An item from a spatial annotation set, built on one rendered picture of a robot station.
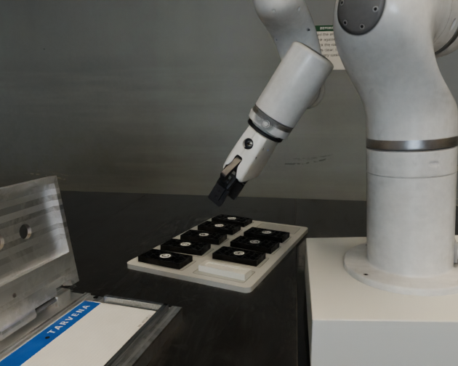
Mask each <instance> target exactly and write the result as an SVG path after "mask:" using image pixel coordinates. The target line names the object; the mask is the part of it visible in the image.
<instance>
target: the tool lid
mask: <svg viewBox="0 0 458 366"><path fill-rule="evenodd" d="M23 224H24V225H25V226H26V227H27V230H28V234H27V237H26V238H25V239H22V238H21V236H20V227H21V226H22V225H23ZM78 281H79V276H78V272H77V268H76V262H75V259H74V255H73V249H72V245H71V239H70V235H69V231H68V225H67V221H66V218H65V212H64V208H63V202H62V198H61V194H60V188H59V184H58V180H57V176H47V177H44V178H40V179H34V180H30V181H27V182H21V183H18V184H12V185H9V186H6V187H0V341H2V340H3V339H5V338H6V337H7V336H9V335H11V334H12V333H14V332H15V331H16V330H18V329H20V328H21V327H22V326H24V325H26V324H28V323H29V322H30V321H32V320H34V319H35V318H36V310H35V308H37V307H39V306H41V305H42V304H43V303H45V302H47V301H48V300H50V299H51V298H53V297H55V296H56V295H57V290H56V288H58V287H60V286H61V285H63V286H65V285H73V284H75V283H77V282H78Z"/></svg>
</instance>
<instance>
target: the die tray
mask: <svg viewBox="0 0 458 366"><path fill-rule="evenodd" d="M251 227H258V228H263V229H272V230H277V231H282V232H289V238H288V239H286V240H285V241H284V242H282V243H279V248H278V249H276V250H275V251H274V252H272V253H271V254H269V253H265V259H264V260H263V261H262V262H261V263H260V264H259V265H258V266H257V267H254V266H250V265H246V264H239V263H234V262H230V261H223V260H218V259H213V258H212V253H214V252H215V251H216V250H218V249H219V248H221V247H223V246H227V247H230V242H231V240H234V239H235V238H237V237H238V236H240V235H241V236H244V232H245V231H247V230H248V229H250V228H251ZM307 233H308V228H307V227H301V226H294V225H288V224H277V223H271V222H265V221H255V220H252V223H251V224H249V225H247V226H245V227H241V230H240V231H238V232H237V233H236V234H234V235H227V239H226V240H225V241H223V242H222V243H221V244H219V245H213V244H211V248H210V249H209V250H208V251H207V252H206V253H204V254H203V255H202V256H197V255H192V254H186V253H183V254H186V255H191V256H193V261H192V262H190V263H189V264H187V265H186V266H184V267H183V268H182V269H173V268H169V267H163V266H159V265H155V264H148V263H144V262H139V261H138V257H136V258H134V259H132V260H130V261H128V262H127V268H128V269H133V270H137V271H141V272H147V273H151V274H155V275H161V276H165V277H171V278H175V279H179V280H185V281H189V282H196V283H199V284H203V285H210V286H213V287H217V288H224V289H228V290H234V291H238V292H242V293H250V292H252V291H253V290H254V289H255V288H256V287H257V286H258V285H259V284H260V283H261V282H262V281H263V280H264V279H265V277H266V276H267V275H268V274H269V273H270V272H271V271H272V270H273V269H274V268H275V267H276V265H277V264H278V263H279V262H280V261H281V260H282V259H283V258H284V257H285V256H286V255H287V254H288V252H290V250H291V249H293V247H294V246H295V245H296V244H298V242H299V241H300V240H301V239H302V238H303V237H304V236H305V235H306V234H307ZM206 260H210V261H216V262H220V263H224V264H231V265H235V266H239V267H246V268H250V269H252V275H251V276H250V277H248V278H247V279H246V280H238V279H234V278H231V277H224V276H221V275H217V274H211V273H207V272H201V271H199V270H198V265H199V264H201V263H202V262H204V261H206Z"/></svg>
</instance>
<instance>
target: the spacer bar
mask: <svg viewBox="0 0 458 366"><path fill-rule="evenodd" d="M198 270H199V271H201V272H207V273H211V274H215V275H221V276H224V277H231V278H234V279H238V280H246V279H247V278H248V277H250V276H251V275H252V269H250V268H246V267H239V266H235V265H231V264H224V263H220V262H216V261H210V260H206V261H204V262H202V263H201V264H199V265H198Z"/></svg>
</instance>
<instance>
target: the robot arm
mask: <svg viewBox="0 0 458 366"><path fill-rule="evenodd" d="M253 3H254V8H255V10H256V13H257V15H258V17H259V18H260V19H261V21H262V23H263V24H264V25H265V27H266V28H267V29H268V32H269V33H270V35H271V37H272V39H273V41H274V43H275V45H276V48H277V50H278V53H279V56H280V58H281V62H280V64H279V65H278V67H277V68H276V71H275V72H274V74H273V75H272V77H271V79H270V80H269V82H268V84H267V86H266V87H265V88H264V90H263V92H262V93H261V95H260V97H259V99H258V100H257V102H256V103H255V105H254V107H253V108H252V109H251V112H250V113H249V117H250V118H249V120H248V124H249V127H248V128H247V130H246V131H245V132H244V133H243V135H242V136H241V138H240V139H239V140H238V142H237V143H236V145H235V147H234V148H233V149H232V151H231V152H230V154H229V156H228V158H227V159H226V161H225V163H224V165H223V169H224V170H223V171H222V172H221V173H220V178H219V179H218V180H217V183H216V185H215V186H214V187H213V189H212V191H211V192H210V194H209V196H208V199H210V200H211V201H212V202H213V203H215V204H216V205H217V206H219V207H220V206H221V205H222V204H223V203H224V201H225V199H226V197H227V196H229V197H230V198H231V199H233V200H235V199H236V198H237V197H238V195H239V193H240V192H241V191H242V189H243V188H244V184H246V183H247V181H248V180H250V179H253V178H255V177H257V176H259V174H260V172H261V171H262V170H263V168H264V166H265V164H266V163H267V161H268V159H269V158H270V156H271V154H272V153H273V151H274V150H275V148H276V145H277V144H278V142H279V143H280V142H282V141H283V139H286V138H287V137H288V136H289V134H290V133H291V131H292V129H293V128H294V127H295V125H296V124H297V122H298V120H299V119H300V118H301V116H302V114H303V113H304V112H305V110H306V109H311V108H313V107H315V106H317V105H318V104H319V103H320V102H321V100H322V99H323V97H324V93H325V88H326V85H325V80H326V79H327V77H328V76H329V74H330V73H331V71H332V70H333V68H334V66H333V64H332V62H331V61H330V60H328V59H327V58H326V57H325V56H323V55H322V54H321V47H320V44H319V40H318V34H317V31H316V27H315V25H314V22H313V18H312V16H311V14H310V11H309V9H308V6H307V4H306V2H305V0H253ZM333 31H334V40H335V44H336V47H337V51H338V54H339V56H340V59H341V61H342V64H343V65H344V67H345V70H346V71H347V74H348V75H349V77H350V80H351V81H352V82H353V85H354V87H355V88H356V90H357V92H358V94H359V96H360V98H361V101H362V103H363V106H364V110H365V114H366V243H361V244H359V245H356V246H354V247H352V248H351V249H349V250H348V251H347V252H346V253H345V255H344V268H345V270H346V272H347V273H348V274H349V275H350V276H351V277H353V278H354V279H356V280H357V281H359V282H362V283H363V284H365V285H369V286H371V287H373V288H377V289H380V290H385V291H388V292H392V293H399V294H404V295H411V296H445V295H451V294H455V293H458V242H457V241H456V239H455V219H456V200H457V161H458V107H457V104H456V101H455V99H454V97H453V95H452V94H451V92H450V90H449V88H448V86H447V85H446V82H445V81H444V79H443V77H442V75H441V72H440V70H439V68H438V64H437V62H436V58H437V57H443V56H445V55H448V54H451V53H452V52H454V51H456V50H457V49H458V0H336V3H335V7H334V19H333ZM233 171H235V173H236V174H235V176H234V175H233V174H232V172H233ZM229 176H231V179H229Z"/></svg>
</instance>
